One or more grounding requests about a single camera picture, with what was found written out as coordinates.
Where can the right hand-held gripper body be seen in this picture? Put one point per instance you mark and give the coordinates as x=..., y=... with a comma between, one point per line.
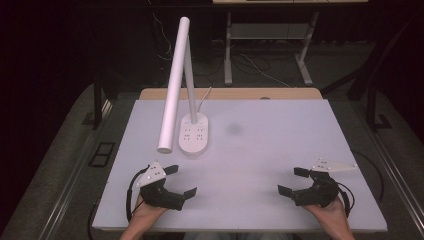
x=318, y=195

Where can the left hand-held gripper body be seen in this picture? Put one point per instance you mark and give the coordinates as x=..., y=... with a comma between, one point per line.
x=160, y=196

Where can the white desk lamp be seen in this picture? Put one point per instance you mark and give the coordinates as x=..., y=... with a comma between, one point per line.
x=173, y=83

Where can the metal floor rail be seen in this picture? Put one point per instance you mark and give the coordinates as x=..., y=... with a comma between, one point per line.
x=66, y=193
x=400, y=186

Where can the black tripod stand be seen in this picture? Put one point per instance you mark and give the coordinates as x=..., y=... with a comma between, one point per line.
x=370, y=80

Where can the person's left hand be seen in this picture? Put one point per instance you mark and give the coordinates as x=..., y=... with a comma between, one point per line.
x=146, y=213

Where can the black floor socket plate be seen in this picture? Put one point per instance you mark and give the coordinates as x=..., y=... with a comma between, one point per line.
x=102, y=154

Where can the black metal stand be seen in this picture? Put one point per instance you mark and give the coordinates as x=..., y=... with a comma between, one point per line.
x=97, y=100

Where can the grey metal desk frame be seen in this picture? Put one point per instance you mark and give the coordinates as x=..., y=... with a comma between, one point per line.
x=228, y=60

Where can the white table cover board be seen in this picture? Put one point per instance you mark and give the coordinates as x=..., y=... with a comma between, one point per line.
x=260, y=160

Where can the person's right hand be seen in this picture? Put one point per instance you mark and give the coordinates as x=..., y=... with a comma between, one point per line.
x=326, y=215

